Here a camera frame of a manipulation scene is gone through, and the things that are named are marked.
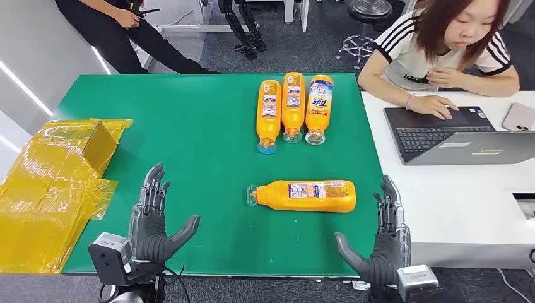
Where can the black humanoid robot legs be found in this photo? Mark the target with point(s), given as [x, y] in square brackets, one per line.
[242, 35]

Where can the white metal floor frame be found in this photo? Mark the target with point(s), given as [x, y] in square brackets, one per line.
[196, 28]

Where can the yellow film-wrapped cardboard box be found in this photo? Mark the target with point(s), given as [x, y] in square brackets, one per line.
[46, 188]

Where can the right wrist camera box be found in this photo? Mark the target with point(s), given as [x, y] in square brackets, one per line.
[416, 280]

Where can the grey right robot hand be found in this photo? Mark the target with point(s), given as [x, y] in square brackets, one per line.
[386, 255]

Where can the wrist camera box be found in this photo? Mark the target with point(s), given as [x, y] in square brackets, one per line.
[106, 255]
[416, 280]

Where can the black handheld controller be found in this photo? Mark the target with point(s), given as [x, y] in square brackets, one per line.
[146, 11]

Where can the black stool chrome base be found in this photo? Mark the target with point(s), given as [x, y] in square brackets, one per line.
[370, 8]

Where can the orange detergent bottle blue cap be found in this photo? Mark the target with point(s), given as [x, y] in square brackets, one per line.
[268, 125]

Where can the white table leg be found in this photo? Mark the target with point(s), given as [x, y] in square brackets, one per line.
[304, 12]

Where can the pink smartphone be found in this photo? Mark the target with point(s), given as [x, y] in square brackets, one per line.
[518, 117]

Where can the dark grey laptop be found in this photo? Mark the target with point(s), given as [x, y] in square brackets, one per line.
[439, 134]

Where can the orange detergent bottle clear cap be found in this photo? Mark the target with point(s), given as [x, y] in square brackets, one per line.
[319, 121]
[293, 117]
[276, 196]

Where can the green table mat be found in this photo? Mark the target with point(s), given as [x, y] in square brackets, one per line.
[200, 146]

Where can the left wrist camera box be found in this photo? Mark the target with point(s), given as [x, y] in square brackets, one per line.
[106, 255]

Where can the small bottle on floor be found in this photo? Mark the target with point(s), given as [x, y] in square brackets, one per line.
[296, 10]

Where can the standing person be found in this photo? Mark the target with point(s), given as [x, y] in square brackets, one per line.
[108, 37]

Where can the white desk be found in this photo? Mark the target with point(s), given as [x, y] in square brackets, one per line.
[459, 209]

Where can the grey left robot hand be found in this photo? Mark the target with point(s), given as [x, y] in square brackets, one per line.
[148, 234]

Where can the seated person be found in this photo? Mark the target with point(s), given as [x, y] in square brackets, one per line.
[401, 54]

